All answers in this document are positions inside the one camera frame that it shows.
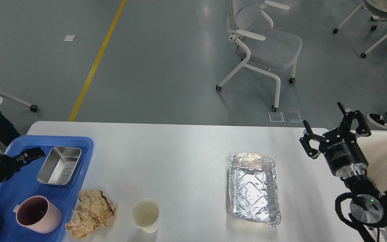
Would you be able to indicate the person in beige sweater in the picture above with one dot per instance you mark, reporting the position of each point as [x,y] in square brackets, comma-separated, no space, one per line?
[8,132]

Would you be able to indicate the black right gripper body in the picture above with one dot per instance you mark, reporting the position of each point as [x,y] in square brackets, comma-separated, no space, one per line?
[342,152]

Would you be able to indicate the small stainless steel tray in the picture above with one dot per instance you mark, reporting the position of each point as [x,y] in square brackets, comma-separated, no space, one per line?
[60,167]

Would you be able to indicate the crumpled brown paper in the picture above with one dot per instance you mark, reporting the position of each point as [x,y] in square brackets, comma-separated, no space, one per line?
[92,210]

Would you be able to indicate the aluminium foil tray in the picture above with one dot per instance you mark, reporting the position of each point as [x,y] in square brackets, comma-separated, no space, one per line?
[253,189]

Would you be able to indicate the white paper scrap on floor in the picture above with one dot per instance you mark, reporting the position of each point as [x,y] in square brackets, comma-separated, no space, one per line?
[69,38]

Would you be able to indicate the grey white office chair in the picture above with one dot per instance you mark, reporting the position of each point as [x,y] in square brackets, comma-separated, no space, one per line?
[260,46]

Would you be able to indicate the floor outlet plate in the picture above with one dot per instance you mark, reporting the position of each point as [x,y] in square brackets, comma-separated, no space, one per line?
[276,117]
[293,116]

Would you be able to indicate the right floor outlet plate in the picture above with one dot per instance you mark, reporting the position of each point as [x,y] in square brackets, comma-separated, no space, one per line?
[293,116]

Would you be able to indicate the left floor outlet plate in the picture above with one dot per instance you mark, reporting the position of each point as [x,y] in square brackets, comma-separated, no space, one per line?
[276,117]

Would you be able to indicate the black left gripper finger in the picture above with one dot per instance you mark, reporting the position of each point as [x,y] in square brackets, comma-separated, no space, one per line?
[29,155]

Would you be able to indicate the blue plastic tray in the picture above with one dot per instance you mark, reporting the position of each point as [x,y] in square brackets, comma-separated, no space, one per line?
[24,184]

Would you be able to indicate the pink ribbed mug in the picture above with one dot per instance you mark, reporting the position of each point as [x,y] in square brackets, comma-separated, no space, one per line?
[37,213]

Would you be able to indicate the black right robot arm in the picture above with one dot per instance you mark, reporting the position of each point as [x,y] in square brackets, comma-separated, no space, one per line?
[363,208]

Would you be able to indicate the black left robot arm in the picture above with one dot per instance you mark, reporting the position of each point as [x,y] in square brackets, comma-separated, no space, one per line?
[10,165]

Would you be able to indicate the cream paper cup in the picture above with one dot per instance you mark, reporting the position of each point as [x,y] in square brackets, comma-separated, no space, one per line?
[145,214]

